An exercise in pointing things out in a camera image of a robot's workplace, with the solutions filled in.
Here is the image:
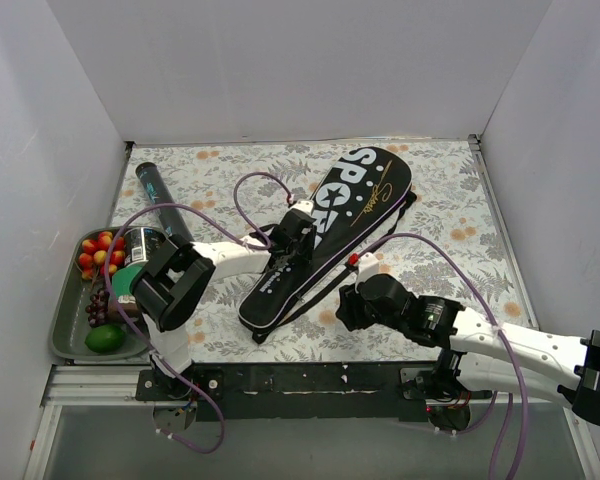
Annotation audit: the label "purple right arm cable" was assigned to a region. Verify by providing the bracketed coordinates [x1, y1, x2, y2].
[349, 232, 530, 480]

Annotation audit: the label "red yellow fake fruit bunch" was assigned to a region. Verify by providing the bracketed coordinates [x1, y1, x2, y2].
[76, 231, 125, 281]

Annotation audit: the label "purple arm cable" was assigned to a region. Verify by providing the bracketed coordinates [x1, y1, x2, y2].
[104, 172, 294, 455]
[349, 232, 530, 480]

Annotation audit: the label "green fake fruit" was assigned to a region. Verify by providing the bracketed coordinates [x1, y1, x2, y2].
[84, 324, 126, 354]

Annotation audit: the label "dark fake grapes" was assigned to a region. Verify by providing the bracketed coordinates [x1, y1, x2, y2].
[85, 288, 110, 328]

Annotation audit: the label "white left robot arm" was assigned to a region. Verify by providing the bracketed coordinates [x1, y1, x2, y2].
[131, 200, 315, 400]

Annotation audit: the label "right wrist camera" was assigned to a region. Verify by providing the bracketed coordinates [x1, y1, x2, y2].
[346, 252, 380, 276]

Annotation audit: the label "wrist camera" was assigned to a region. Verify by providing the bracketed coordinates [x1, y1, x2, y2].
[290, 200, 314, 216]
[346, 252, 380, 276]

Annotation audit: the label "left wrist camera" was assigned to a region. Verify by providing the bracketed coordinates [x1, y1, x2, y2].
[290, 200, 314, 216]

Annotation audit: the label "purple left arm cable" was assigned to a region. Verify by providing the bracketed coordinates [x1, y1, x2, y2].
[104, 172, 294, 455]

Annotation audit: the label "dark green tray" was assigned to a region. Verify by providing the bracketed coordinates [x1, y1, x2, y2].
[50, 229, 146, 362]

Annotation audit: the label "floral tablecloth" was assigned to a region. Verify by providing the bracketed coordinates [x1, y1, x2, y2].
[112, 140, 536, 363]

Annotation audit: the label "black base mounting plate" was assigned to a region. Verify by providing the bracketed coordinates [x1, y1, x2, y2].
[135, 360, 486, 424]

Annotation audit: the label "black shuttlecock tube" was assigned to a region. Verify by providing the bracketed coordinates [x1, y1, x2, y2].
[134, 162, 194, 244]

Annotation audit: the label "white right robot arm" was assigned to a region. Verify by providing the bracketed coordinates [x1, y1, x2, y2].
[336, 274, 600, 427]

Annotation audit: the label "black racket cover bag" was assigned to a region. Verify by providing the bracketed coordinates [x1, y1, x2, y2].
[239, 147, 415, 344]

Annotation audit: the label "black printed can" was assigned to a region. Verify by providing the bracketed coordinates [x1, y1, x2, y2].
[123, 227, 166, 267]

